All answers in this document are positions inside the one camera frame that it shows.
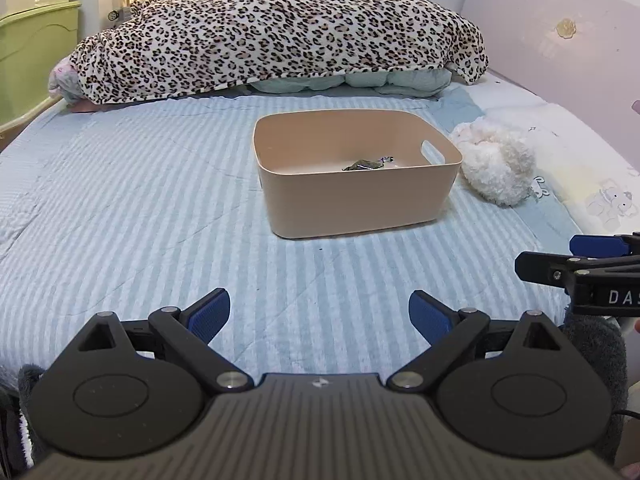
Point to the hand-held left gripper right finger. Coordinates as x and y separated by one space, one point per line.
430 314

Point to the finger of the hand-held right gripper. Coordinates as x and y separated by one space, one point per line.
597 245
545 266

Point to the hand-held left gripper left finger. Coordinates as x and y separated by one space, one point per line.
210 314

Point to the beige plastic storage bin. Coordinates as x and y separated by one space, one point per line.
350 200

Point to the green plant sprig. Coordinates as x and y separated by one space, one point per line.
360 165

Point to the person's right forearm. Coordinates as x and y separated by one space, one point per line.
597 360

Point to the person's left forearm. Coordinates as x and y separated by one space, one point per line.
27 385

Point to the white printed pillow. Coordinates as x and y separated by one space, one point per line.
585 160

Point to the blue striped bed sheet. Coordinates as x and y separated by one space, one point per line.
150 220

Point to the white plush toy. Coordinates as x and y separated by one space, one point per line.
495 165

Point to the cream flower decoration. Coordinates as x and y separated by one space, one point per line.
566 28

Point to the light green quilt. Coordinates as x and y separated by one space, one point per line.
390 81

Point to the pink headboard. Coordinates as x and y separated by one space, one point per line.
550 10

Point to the pink and grey cloth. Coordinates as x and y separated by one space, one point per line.
62 80

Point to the leopard print blanket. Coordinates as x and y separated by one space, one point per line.
275 35

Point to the green cabinet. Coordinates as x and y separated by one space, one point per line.
35 60

